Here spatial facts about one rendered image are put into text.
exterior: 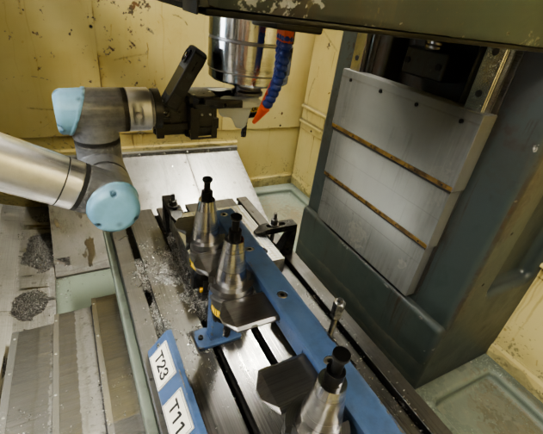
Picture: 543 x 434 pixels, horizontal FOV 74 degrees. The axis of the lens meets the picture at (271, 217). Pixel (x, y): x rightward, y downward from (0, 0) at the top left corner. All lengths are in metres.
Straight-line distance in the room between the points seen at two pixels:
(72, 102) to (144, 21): 1.08
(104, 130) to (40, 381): 0.65
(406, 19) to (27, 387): 1.05
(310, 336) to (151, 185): 1.37
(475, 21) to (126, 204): 0.54
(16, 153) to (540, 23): 0.76
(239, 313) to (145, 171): 1.36
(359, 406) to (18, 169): 0.49
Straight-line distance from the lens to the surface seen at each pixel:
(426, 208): 0.98
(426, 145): 0.96
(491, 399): 1.44
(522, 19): 0.69
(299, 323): 0.47
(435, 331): 1.10
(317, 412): 0.36
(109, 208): 0.57
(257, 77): 0.69
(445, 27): 0.56
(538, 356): 1.43
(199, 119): 0.71
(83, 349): 1.11
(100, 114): 0.67
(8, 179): 0.57
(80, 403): 0.99
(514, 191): 0.91
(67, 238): 1.58
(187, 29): 1.76
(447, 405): 1.35
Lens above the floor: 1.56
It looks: 31 degrees down
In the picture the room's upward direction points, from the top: 8 degrees clockwise
